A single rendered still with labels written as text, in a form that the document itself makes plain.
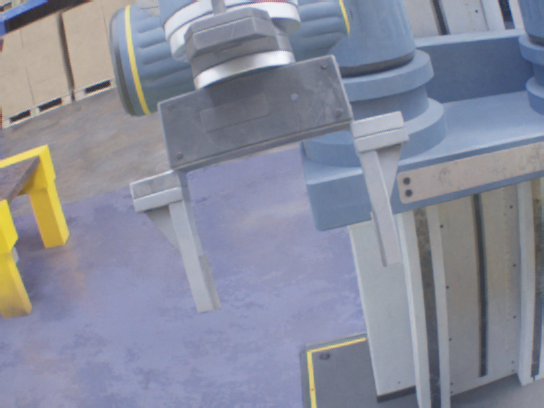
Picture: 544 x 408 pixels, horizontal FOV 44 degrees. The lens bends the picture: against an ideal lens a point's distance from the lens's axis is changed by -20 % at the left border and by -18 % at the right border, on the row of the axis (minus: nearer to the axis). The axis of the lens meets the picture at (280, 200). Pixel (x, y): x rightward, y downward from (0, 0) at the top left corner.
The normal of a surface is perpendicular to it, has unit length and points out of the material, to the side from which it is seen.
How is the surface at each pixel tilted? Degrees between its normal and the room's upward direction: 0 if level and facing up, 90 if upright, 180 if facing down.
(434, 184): 90
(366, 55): 90
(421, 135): 90
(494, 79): 90
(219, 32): 65
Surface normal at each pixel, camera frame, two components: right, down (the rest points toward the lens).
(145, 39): 0.04, 0.00
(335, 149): -0.63, 0.42
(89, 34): 0.00, 0.37
